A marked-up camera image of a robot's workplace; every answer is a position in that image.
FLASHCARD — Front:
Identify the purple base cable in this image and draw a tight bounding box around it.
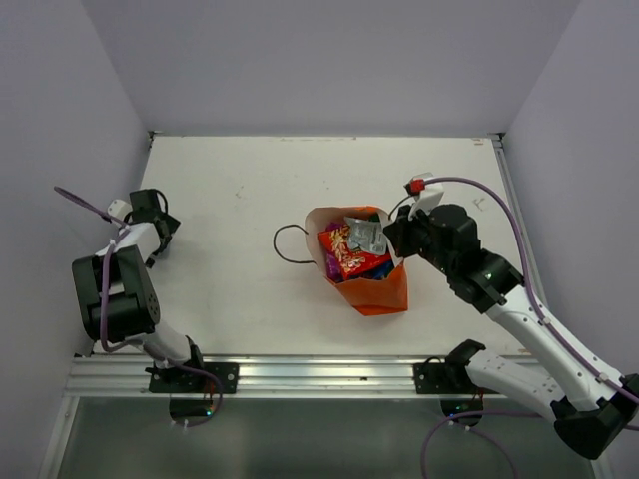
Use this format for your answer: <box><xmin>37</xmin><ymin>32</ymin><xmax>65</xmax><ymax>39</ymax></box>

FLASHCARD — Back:
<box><xmin>168</xmin><ymin>358</ymin><xmax>224</xmax><ymax>429</ymax></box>
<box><xmin>420</xmin><ymin>408</ymin><xmax>550</xmax><ymax>479</ymax></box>

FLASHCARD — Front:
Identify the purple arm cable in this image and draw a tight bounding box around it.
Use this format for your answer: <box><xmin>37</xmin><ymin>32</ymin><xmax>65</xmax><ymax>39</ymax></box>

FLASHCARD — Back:
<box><xmin>423</xmin><ymin>176</ymin><xmax>639</xmax><ymax>431</ymax></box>
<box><xmin>53</xmin><ymin>186</ymin><xmax>132</xmax><ymax>354</ymax></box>

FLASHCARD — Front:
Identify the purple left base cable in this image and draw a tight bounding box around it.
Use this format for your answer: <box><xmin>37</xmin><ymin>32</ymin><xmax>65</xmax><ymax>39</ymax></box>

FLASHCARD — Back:
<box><xmin>168</xmin><ymin>358</ymin><xmax>224</xmax><ymax>429</ymax></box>

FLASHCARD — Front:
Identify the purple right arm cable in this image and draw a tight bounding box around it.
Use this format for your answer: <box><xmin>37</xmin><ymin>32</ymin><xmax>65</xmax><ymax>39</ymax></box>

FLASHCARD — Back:
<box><xmin>423</xmin><ymin>176</ymin><xmax>639</xmax><ymax>431</ymax></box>

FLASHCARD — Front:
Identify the aluminium front mounting rail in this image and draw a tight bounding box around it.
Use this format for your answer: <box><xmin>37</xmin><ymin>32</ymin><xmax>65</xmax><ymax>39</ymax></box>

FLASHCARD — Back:
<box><xmin>63</xmin><ymin>354</ymin><xmax>426</xmax><ymax>399</ymax></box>

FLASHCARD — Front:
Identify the purple snack bag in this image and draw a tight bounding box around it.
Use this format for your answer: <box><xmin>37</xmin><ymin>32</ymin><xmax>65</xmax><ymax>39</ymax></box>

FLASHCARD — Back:
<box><xmin>325</xmin><ymin>253</ymin><xmax>342</xmax><ymax>282</ymax></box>

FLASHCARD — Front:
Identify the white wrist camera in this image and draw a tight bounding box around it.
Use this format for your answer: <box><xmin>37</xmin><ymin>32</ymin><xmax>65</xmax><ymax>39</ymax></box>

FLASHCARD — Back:
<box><xmin>106</xmin><ymin>199</ymin><xmax>130</xmax><ymax>221</ymax></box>
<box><xmin>404</xmin><ymin>172</ymin><xmax>444</xmax><ymax>220</ymax></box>

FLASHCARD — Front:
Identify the orange paper bag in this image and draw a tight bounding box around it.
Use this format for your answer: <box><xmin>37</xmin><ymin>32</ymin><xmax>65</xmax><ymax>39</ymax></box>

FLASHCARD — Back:
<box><xmin>294</xmin><ymin>206</ymin><xmax>408</xmax><ymax>316</ymax></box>

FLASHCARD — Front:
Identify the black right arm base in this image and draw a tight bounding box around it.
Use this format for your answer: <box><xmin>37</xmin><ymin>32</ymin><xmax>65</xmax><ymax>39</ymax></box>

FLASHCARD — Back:
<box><xmin>412</xmin><ymin>339</ymin><xmax>497</xmax><ymax>395</ymax></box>

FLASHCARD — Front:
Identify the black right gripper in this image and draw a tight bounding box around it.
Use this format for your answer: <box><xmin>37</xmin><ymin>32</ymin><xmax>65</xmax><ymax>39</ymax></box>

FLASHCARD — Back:
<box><xmin>383</xmin><ymin>202</ymin><xmax>454</xmax><ymax>276</ymax></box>

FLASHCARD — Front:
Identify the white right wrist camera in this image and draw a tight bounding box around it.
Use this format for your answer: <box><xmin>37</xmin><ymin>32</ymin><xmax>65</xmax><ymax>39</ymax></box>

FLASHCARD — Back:
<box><xmin>404</xmin><ymin>172</ymin><xmax>444</xmax><ymax>220</ymax></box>

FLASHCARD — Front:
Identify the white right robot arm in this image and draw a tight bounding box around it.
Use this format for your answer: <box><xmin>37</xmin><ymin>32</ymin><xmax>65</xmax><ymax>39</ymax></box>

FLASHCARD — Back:
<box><xmin>383</xmin><ymin>205</ymin><xmax>638</xmax><ymax>460</ymax></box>

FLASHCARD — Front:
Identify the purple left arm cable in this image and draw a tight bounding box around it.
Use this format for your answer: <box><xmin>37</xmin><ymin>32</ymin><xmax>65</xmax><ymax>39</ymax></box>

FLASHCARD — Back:
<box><xmin>53</xmin><ymin>186</ymin><xmax>132</xmax><ymax>354</ymax></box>

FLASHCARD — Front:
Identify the red snack packet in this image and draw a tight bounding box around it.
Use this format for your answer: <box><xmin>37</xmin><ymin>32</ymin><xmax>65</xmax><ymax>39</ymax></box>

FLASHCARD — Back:
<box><xmin>317</xmin><ymin>224</ymin><xmax>393</xmax><ymax>281</ymax></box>

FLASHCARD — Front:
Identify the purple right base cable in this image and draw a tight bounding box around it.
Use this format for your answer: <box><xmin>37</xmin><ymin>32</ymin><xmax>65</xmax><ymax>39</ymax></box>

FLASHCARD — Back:
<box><xmin>420</xmin><ymin>408</ymin><xmax>550</xmax><ymax>479</ymax></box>

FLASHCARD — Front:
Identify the silver grey snack packet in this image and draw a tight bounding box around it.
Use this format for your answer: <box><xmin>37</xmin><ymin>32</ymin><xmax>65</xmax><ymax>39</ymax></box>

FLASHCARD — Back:
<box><xmin>344</xmin><ymin>217</ymin><xmax>387</xmax><ymax>256</ymax></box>

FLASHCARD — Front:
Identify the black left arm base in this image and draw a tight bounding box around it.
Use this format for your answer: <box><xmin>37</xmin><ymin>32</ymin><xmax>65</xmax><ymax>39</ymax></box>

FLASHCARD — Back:
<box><xmin>145</xmin><ymin>338</ymin><xmax>240</xmax><ymax>394</ymax></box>

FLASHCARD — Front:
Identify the aluminium table edge rail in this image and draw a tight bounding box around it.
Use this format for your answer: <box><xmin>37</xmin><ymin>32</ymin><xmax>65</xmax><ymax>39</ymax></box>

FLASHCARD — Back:
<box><xmin>488</xmin><ymin>134</ymin><xmax>539</xmax><ymax>285</ymax></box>

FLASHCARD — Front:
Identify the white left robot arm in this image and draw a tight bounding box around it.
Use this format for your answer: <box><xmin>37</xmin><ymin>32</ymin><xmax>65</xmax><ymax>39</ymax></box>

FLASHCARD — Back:
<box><xmin>55</xmin><ymin>187</ymin><xmax>208</xmax><ymax>392</ymax></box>

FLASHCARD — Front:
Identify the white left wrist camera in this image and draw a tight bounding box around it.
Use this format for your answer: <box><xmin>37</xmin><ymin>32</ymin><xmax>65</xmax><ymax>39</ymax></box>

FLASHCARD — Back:
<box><xmin>106</xmin><ymin>199</ymin><xmax>130</xmax><ymax>221</ymax></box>

